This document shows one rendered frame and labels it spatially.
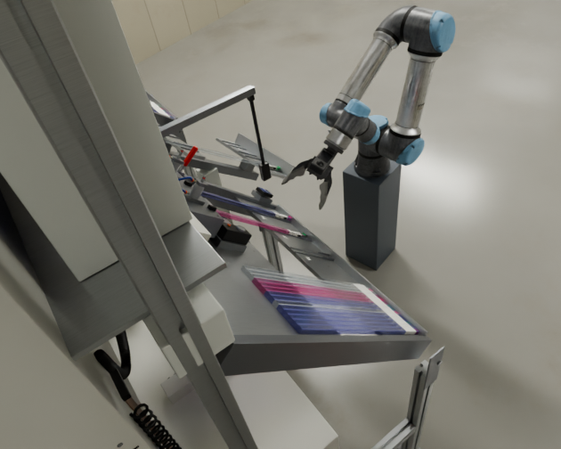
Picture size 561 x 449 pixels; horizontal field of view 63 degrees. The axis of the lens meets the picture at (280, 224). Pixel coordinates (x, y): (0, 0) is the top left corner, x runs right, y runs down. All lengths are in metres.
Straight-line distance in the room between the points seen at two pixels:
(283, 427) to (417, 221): 1.56
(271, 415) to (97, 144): 1.03
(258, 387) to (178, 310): 0.86
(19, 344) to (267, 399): 0.90
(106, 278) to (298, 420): 0.80
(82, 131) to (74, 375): 0.29
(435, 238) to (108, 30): 2.15
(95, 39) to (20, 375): 0.33
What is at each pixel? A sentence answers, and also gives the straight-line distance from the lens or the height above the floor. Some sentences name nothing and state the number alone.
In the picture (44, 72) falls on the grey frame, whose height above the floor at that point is 1.68.
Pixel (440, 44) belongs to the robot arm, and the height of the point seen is 1.10.
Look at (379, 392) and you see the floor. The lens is 1.98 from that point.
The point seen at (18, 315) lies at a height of 1.49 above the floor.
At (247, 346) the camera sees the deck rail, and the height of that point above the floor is 1.22.
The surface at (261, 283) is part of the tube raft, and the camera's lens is 0.90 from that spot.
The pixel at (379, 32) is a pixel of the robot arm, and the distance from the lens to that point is 1.72.
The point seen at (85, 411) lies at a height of 1.31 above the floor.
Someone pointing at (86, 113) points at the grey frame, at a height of 1.65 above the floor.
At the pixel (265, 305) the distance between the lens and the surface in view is 0.86.
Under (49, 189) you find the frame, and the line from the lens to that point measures 0.53.
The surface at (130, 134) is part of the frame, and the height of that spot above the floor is 1.54.
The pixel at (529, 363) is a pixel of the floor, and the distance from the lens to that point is 2.15.
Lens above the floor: 1.80
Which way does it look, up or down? 45 degrees down
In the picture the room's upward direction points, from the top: 10 degrees counter-clockwise
